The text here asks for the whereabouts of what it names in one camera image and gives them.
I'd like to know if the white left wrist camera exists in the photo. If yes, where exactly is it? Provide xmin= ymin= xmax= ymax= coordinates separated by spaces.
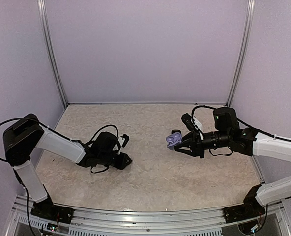
xmin=113 ymin=134 xmax=130 ymax=150

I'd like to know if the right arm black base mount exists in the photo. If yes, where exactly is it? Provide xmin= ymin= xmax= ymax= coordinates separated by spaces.
xmin=223 ymin=184 xmax=266 ymax=223

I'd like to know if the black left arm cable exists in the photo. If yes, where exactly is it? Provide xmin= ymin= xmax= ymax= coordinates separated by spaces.
xmin=0 ymin=118 xmax=119 ymax=174

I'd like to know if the left aluminium corner post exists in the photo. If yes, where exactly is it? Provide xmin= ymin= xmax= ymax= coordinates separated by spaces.
xmin=37 ymin=0 xmax=69 ymax=109

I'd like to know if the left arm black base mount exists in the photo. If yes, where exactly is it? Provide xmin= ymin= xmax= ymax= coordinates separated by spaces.
xmin=31 ymin=195 xmax=74 ymax=224

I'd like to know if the right aluminium corner post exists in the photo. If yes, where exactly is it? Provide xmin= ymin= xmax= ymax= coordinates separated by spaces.
xmin=226 ymin=0 xmax=256 ymax=107

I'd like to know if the silver grey charging case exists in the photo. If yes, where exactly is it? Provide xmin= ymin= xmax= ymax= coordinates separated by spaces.
xmin=166 ymin=129 xmax=182 ymax=150

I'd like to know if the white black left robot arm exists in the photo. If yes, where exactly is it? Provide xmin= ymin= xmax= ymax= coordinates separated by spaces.
xmin=2 ymin=114 xmax=132 ymax=219

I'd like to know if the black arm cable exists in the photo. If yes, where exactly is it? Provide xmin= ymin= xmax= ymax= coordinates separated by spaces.
xmin=191 ymin=104 xmax=291 ymax=157
xmin=0 ymin=118 xmax=119 ymax=174

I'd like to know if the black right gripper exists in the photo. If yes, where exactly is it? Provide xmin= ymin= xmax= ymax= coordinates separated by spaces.
xmin=175 ymin=129 xmax=232 ymax=158

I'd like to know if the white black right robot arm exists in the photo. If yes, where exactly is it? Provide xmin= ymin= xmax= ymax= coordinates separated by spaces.
xmin=166 ymin=107 xmax=291 ymax=218

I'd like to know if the aluminium corner post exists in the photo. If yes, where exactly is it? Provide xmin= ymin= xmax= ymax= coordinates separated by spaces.
xmin=226 ymin=0 xmax=256 ymax=107
xmin=37 ymin=0 xmax=69 ymax=109

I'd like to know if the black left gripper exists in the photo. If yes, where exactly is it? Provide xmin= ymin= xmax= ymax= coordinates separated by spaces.
xmin=99 ymin=152 xmax=132 ymax=170

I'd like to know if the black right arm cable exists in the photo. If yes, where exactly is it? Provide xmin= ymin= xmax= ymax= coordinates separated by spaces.
xmin=191 ymin=104 xmax=291 ymax=157

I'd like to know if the aluminium front rail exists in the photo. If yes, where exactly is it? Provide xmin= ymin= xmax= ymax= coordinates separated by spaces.
xmin=5 ymin=196 xmax=291 ymax=236

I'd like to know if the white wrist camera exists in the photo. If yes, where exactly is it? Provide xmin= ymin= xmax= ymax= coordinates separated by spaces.
xmin=181 ymin=113 xmax=203 ymax=132
xmin=113 ymin=134 xmax=130 ymax=150

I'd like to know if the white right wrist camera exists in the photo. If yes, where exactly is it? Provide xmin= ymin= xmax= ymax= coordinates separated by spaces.
xmin=181 ymin=113 xmax=203 ymax=132

